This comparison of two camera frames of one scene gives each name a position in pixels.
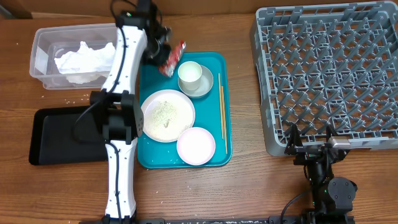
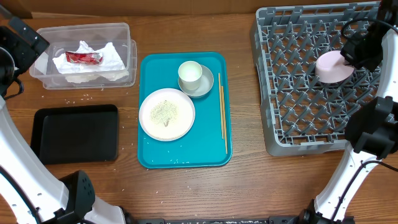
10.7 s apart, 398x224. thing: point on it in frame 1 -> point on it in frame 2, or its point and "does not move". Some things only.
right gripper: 294,147 -> 355,61
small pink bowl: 196,145 -> 330,67
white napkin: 86,65 does not move
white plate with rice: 166,114 does not move
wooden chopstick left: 221,106 does not move
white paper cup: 189,72 does not move
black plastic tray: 66,134 does not move
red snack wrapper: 168,68 -> 78,58
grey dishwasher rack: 332,65 does not move
